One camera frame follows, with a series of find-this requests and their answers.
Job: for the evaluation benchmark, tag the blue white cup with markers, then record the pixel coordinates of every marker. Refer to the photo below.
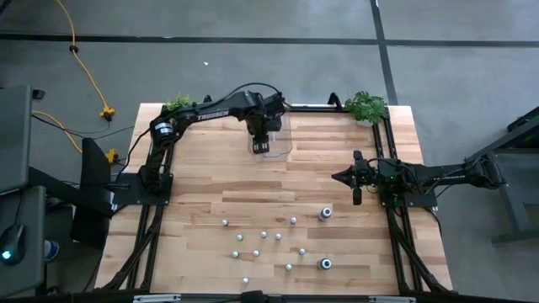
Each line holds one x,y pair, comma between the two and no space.
51,251

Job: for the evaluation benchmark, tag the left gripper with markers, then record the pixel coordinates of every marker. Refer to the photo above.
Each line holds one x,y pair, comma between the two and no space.
261,143

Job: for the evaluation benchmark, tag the black computer mouse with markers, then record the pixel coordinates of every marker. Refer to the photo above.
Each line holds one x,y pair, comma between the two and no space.
12,242

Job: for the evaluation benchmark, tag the small green plant white pot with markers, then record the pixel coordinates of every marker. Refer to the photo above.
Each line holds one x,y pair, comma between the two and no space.
179,103

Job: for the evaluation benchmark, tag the grey panel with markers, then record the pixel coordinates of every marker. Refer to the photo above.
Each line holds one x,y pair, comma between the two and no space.
14,139

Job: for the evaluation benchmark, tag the clear plastic bin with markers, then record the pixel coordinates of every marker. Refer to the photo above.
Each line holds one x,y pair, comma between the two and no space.
282,145

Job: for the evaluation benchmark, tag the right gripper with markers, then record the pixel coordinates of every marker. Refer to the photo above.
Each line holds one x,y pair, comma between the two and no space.
366,177

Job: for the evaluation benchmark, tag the grey desk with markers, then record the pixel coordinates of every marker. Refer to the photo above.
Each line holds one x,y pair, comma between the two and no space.
25,210

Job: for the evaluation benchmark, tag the black stand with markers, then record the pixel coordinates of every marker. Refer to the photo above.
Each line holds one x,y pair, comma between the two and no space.
92,189

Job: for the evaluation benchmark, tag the silver frame bracket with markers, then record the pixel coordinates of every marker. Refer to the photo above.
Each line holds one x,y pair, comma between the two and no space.
391,299
156,299

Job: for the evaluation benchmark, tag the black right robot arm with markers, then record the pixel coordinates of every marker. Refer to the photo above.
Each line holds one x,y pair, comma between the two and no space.
446,177

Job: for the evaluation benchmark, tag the leafy green plant white pot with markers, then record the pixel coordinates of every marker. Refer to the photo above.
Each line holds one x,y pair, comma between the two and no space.
365,107

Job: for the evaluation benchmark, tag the black desk frame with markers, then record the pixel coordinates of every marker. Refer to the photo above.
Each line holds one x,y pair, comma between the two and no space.
511,198

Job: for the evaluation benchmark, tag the purple tipped food coloring bottle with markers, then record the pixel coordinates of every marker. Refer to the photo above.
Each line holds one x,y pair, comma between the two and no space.
325,214

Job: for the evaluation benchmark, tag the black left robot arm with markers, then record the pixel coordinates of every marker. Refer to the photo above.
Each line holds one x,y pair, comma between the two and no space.
210,113

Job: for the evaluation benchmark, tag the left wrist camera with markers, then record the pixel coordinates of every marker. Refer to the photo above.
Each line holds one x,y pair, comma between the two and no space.
275,123

